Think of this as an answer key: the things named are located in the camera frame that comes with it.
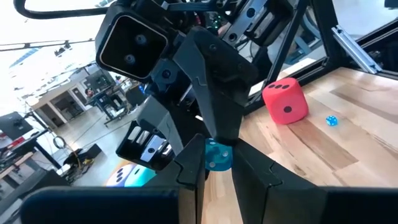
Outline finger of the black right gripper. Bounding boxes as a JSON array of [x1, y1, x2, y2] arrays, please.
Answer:
[[136, 96, 184, 156], [172, 26, 259, 146]]

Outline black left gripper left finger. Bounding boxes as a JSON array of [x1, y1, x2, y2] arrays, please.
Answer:
[[20, 134, 206, 224]]

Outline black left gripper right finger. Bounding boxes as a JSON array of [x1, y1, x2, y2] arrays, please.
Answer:
[[232, 139, 398, 224]]

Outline large red foam die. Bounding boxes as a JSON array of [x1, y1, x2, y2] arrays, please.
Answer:
[[262, 77, 310, 125]]

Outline blue-grey metal table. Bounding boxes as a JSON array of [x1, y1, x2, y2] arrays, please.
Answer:
[[279, 12, 327, 68]]

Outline black monitor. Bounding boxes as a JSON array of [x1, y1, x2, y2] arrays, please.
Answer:
[[0, 111, 34, 141]]

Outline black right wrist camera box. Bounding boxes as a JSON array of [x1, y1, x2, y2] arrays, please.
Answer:
[[95, 4, 171, 81]]

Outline black aluminium table frame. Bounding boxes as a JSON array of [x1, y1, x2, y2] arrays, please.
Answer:
[[242, 0, 398, 116]]

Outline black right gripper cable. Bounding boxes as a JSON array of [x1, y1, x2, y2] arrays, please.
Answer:
[[12, 0, 109, 20]]

